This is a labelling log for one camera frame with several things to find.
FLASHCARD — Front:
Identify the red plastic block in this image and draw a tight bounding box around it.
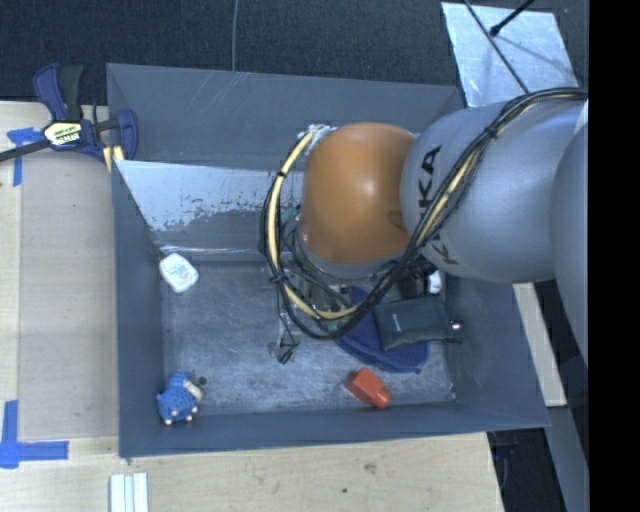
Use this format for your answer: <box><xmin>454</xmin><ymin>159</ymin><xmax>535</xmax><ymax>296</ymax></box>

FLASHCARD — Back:
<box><xmin>345</xmin><ymin>367</ymin><xmax>393</xmax><ymax>411</ymax></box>

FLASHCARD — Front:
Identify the dark blue cloth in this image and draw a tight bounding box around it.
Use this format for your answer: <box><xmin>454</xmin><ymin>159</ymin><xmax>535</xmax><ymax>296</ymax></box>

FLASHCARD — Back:
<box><xmin>335</xmin><ymin>284</ymin><xmax>431</xmax><ymax>374</ymax></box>

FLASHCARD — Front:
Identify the black cylinder on white bracket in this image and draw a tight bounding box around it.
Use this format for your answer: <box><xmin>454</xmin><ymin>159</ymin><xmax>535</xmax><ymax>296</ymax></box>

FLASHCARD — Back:
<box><xmin>399</xmin><ymin>267</ymin><xmax>443</xmax><ymax>297</ymax></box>

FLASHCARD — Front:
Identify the pale wood flat board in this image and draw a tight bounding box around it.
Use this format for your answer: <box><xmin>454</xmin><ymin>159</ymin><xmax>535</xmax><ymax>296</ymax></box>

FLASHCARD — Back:
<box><xmin>18</xmin><ymin>148</ymin><xmax>121</xmax><ymax>443</ymax></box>

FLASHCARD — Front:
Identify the blue toy sheep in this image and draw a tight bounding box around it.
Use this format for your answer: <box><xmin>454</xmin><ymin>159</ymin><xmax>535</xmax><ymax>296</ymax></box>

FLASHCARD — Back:
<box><xmin>155</xmin><ymin>371</ymin><xmax>204</xmax><ymax>427</ymax></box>

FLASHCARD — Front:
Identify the grey metal bin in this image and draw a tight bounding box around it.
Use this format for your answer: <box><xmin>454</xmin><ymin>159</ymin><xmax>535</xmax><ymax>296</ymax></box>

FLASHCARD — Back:
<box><xmin>105</xmin><ymin>62</ymin><xmax>552</xmax><ymax>459</ymax></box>

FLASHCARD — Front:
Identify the small white packet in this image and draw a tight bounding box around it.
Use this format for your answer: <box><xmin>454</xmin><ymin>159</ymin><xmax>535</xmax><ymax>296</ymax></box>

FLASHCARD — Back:
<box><xmin>158</xmin><ymin>252</ymin><xmax>200</xmax><ymax>295</ymax></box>

